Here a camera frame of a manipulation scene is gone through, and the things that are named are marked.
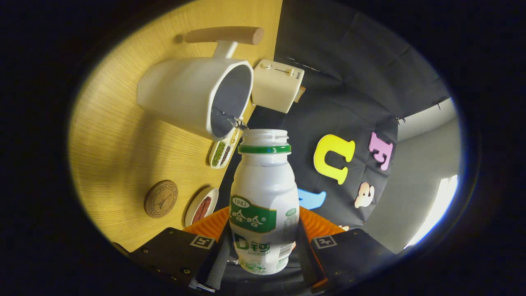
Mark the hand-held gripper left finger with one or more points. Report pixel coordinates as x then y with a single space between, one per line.
176 255

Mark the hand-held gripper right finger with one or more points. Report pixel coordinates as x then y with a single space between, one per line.
349 255

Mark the round brown coaster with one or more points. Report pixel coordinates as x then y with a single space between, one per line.
161 199

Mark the white juice bottle green label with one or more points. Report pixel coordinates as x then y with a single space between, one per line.
265 185

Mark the white round plate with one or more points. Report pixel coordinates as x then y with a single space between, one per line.
193 207

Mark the white divided dish of beans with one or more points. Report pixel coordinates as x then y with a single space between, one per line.
220 153

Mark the wooden table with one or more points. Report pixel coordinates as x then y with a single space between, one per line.
115 144

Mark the black backdrop cloth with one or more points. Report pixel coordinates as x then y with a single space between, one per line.
349 90

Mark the toast slice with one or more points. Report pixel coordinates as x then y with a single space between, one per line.
300 93

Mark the cream toaster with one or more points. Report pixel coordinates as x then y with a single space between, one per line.
275 88

